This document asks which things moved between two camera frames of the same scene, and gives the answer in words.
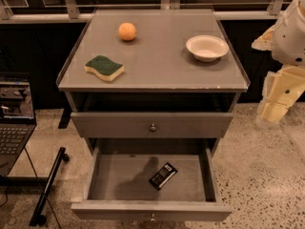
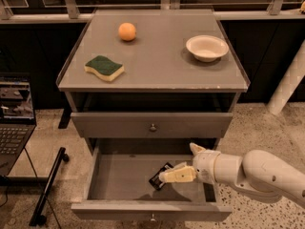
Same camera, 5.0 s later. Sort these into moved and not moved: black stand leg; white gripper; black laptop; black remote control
Moved: white gripper
Not moved: black laptop; black remote control; black stand leg
